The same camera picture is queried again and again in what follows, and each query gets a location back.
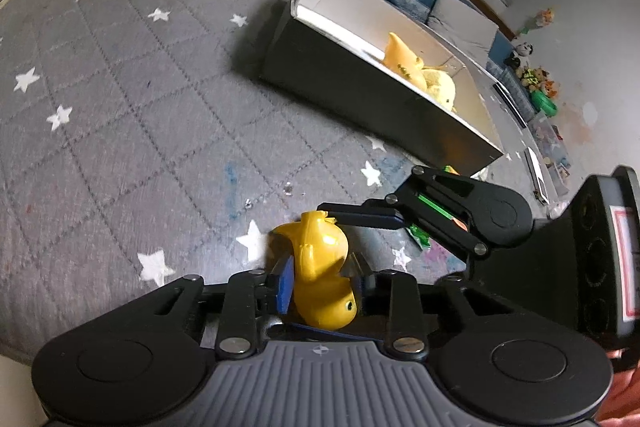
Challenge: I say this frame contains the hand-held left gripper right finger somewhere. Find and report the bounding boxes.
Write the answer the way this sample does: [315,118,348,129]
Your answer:
[344,251,502,356]

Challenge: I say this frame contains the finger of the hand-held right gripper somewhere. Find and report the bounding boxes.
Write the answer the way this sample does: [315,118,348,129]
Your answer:
[317,165,533,256]

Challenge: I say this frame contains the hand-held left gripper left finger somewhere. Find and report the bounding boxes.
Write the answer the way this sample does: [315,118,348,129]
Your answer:
[154,257,297,356]

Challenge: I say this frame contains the yellow rubber duck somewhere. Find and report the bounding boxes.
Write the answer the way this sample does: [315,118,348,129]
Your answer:
[269,209,359,331]

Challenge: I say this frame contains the green plastic toy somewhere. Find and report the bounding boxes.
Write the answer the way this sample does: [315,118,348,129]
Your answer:
[407,224,432,251]

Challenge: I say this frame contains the rectangular storage box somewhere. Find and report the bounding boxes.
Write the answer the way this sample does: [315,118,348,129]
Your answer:
[257,0,506,178]

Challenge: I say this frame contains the person's right hand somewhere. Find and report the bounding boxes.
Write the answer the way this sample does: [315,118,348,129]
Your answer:
[599,347,640,424]

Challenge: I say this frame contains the clear plastic storage bin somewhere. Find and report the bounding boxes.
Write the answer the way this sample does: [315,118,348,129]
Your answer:
[534,116,572,195]

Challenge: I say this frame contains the yellow plush toy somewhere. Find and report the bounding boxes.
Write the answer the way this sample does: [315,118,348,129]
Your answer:
[421,67,459,112]

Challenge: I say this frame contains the yellow toys inside box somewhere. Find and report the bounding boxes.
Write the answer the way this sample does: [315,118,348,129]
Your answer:
[382,32,427,84]

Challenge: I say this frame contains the pile of stuffed toys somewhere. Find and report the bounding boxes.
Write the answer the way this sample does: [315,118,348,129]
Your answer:
[515,66,560,118]

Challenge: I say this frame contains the panda stuffed toy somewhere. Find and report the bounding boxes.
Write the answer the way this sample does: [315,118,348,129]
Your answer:
[504,42,534,68]

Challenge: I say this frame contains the grey star quilted mat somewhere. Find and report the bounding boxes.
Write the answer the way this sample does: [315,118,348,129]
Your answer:
[0,0,501,360]

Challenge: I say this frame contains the small stuffed toy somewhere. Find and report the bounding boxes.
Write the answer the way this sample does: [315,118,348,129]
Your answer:
[519,7,557,34]

